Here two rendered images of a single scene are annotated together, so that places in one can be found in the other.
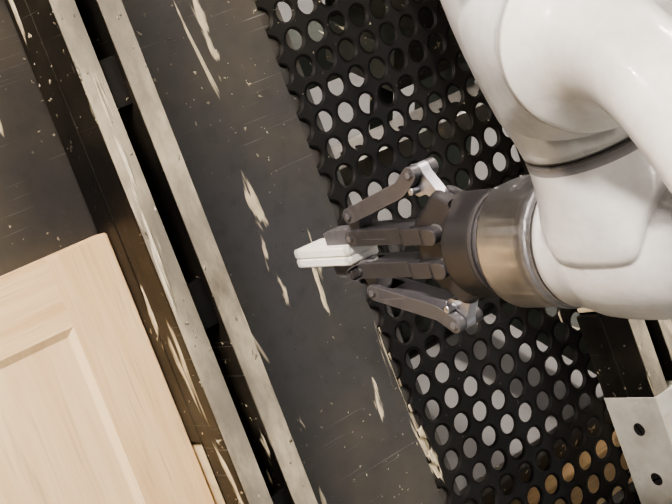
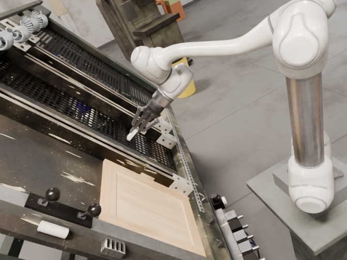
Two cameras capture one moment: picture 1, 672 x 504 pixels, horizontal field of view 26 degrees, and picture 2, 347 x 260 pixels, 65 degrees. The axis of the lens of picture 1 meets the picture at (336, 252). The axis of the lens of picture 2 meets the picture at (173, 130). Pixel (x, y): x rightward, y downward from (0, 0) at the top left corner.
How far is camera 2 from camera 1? 68 cm
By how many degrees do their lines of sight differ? 37
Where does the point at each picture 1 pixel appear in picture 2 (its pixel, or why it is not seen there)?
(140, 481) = (141, 182)
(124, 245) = (110, 156)
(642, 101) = (184, 49)
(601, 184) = (172, 76)
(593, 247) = (176, 85)
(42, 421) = (127, 184)
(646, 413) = (162, 136)
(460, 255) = (156, 108)
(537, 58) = (163, 62)
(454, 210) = (150, 105)
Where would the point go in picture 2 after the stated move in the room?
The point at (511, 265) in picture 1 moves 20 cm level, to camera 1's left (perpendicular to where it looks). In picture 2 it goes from (165, 100) to (140, 129)
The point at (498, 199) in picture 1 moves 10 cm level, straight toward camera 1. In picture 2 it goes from (156, 96) to (172, 97)
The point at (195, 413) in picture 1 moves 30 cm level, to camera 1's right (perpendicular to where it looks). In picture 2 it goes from (138, 168) to (170, 128)
